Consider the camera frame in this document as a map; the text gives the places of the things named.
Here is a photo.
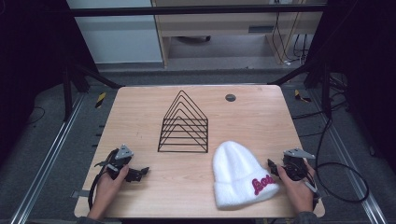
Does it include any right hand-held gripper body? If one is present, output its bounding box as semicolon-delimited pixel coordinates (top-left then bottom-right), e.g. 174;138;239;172
281;147;317;182

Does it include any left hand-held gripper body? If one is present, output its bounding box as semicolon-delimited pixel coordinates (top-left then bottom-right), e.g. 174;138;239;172
93;143;135;181

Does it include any person's right hand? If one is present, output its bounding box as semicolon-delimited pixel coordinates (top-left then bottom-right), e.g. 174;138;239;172
276;161;317;216

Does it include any person's left hand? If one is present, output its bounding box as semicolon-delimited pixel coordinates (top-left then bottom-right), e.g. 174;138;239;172
87;163;131;219

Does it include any white knit beanie pink lettering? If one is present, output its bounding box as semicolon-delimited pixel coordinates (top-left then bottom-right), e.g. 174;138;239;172
212;140;280;210

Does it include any yellow black striped tape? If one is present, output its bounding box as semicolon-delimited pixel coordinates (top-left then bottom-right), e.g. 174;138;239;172
94;91;107;109
294;89;312;104

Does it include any black metal stand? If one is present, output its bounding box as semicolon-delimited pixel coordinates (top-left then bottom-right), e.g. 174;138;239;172
61;60;124;122
267;57;332;118

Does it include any white cabinet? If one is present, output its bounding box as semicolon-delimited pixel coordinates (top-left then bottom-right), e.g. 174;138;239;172
65;0;164;65

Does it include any light wooden desk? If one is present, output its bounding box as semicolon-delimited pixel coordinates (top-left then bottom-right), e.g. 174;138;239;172
151;0;328;68

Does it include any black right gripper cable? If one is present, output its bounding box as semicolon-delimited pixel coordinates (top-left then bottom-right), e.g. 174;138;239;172
312;115;371;204

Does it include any aluminium floor rail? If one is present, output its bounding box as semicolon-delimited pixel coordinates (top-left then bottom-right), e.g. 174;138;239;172
306;88;389;224
10;92;86;224

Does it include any black wire file rack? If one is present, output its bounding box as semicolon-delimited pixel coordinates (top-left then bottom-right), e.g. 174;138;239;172
157;90;209;154

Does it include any bundle of hanging cables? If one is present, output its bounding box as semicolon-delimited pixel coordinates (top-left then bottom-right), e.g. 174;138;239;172
271;3;311;67

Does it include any black metal frame bar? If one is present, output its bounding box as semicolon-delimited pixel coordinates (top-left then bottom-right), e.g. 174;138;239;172
69;4;328;18

